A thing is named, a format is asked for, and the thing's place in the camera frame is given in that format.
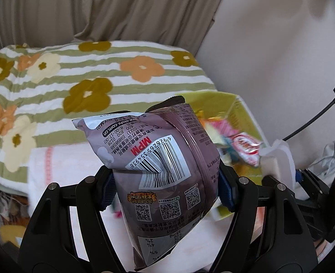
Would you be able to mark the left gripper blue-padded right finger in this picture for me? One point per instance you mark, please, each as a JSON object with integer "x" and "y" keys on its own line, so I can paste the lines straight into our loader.
{"x": 268, "y": 232}

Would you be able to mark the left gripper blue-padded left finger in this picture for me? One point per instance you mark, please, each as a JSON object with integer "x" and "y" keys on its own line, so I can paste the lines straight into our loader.
{"x": 48, "y": 243}

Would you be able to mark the shrimp flavour snack bag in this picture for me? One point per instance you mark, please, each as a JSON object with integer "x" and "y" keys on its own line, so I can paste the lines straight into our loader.
{"x": 234, "y": 146}

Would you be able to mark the dark purple snack bag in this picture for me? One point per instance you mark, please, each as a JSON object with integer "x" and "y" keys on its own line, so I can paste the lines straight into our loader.
{"x": 165, "y": 167}

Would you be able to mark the green cardboard box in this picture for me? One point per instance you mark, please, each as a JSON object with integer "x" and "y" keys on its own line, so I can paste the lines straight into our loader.
{"x": 231, "y": 107}

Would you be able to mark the beige window curtain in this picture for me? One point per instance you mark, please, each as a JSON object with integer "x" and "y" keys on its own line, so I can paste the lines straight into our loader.
{"x": 40, "y": 23}

